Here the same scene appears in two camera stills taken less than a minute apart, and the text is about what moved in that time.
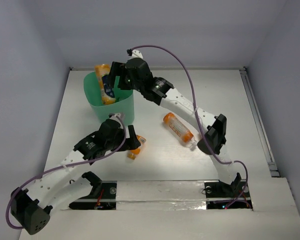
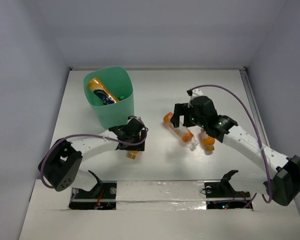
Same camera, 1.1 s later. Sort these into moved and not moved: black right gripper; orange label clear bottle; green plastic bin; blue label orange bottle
Moved: black right gripper; blue label orange bottle
Not moved: green plastic bin; orange label clear bottle
